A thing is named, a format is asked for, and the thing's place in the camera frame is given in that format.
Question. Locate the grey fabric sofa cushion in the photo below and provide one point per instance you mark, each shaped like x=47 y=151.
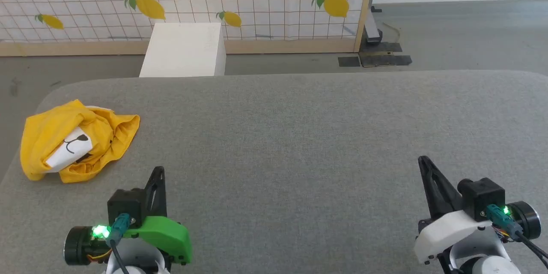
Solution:
x=299 y=145

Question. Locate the white rectangular box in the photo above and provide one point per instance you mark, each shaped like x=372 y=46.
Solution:
x=184 y=51

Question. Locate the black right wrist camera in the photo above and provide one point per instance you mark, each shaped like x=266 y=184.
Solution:
x=481 y=195

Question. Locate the dark mat under partition foot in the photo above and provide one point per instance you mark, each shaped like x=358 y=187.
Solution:
x=387 y=47

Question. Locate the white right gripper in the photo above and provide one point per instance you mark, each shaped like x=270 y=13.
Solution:
x=449 y=229

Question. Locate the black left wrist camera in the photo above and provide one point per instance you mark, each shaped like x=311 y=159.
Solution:
x=126 y=203

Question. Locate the small black floor mat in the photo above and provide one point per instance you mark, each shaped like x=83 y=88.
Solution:
x=349 y=61

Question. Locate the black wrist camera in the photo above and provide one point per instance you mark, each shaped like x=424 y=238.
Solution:
x=481 y=195
x=126 y=203

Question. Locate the large black floor mat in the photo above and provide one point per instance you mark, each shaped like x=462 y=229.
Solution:
x=387 y=60

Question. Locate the grey metal partition foot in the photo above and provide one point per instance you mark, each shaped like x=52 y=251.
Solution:
x=371 y=30

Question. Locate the yellow cat-face T-shirt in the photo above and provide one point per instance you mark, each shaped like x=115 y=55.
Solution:
x=51 y=132

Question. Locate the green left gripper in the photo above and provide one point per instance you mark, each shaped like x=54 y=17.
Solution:
x=167 y=235

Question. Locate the lemon-print grid partition screen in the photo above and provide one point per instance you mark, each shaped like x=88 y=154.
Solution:
x=265 y=4

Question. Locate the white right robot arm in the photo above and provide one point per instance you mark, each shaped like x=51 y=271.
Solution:
x=479 y=257

